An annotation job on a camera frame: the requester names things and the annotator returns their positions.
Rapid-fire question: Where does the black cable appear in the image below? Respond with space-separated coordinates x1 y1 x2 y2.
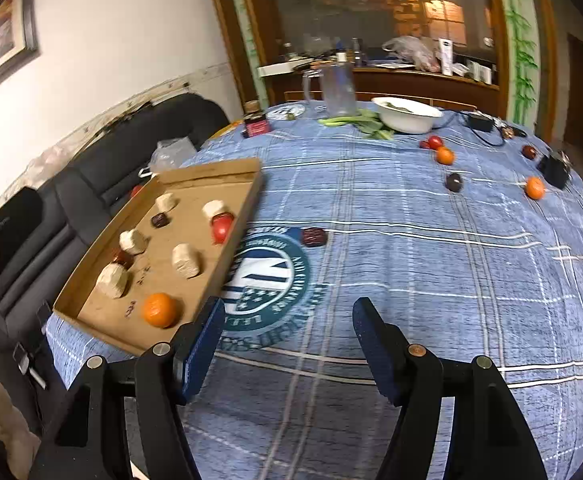
439 110 509 149

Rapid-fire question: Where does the black power adapter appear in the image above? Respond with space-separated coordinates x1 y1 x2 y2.
467 112 495 132

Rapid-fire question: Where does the wooden counter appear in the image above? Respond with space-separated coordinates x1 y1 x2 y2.
257 57 501 111

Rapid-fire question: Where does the white and blue carton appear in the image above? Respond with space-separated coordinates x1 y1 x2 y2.
438 38 455 77

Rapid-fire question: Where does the corked jar with pink label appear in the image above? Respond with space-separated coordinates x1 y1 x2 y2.
242 101 270 139

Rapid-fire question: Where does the black sofa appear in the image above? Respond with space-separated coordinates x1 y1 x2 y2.
0 92 230 441

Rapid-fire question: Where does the white bowl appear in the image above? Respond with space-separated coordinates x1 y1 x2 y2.
371 96 444 134

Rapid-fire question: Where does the blue plaid tablecloth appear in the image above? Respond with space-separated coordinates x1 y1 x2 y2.
45 100 583 480

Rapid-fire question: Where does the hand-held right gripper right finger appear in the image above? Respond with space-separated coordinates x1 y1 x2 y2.
352 297 547 480

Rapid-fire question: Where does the small glass dish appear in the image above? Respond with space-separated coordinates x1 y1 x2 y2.
266 104 307 121

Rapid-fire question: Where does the clear plastic pitcher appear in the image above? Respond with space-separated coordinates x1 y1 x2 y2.
302 62 359 119

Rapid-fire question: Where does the brown cardboard box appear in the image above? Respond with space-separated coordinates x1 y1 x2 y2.
52 157 264 358

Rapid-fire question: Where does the white plastic bag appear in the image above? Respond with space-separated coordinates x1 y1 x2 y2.
382 35 443 72

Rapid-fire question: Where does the small black box device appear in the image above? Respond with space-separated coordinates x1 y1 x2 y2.
537 152 571 191

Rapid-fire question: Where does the clear plastic bag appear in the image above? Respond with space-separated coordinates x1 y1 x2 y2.
148 137 195 176

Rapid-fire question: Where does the beige cloth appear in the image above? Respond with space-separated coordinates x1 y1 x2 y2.
0 374 43 480

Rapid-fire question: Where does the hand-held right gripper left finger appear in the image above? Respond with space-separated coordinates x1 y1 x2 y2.
28 297 226 480

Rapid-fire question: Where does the green leafy vegetable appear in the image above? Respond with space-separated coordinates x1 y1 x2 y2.
318 112 397 140

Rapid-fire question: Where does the green bamboo wall decal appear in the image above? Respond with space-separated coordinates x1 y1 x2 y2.
502 0 541 127

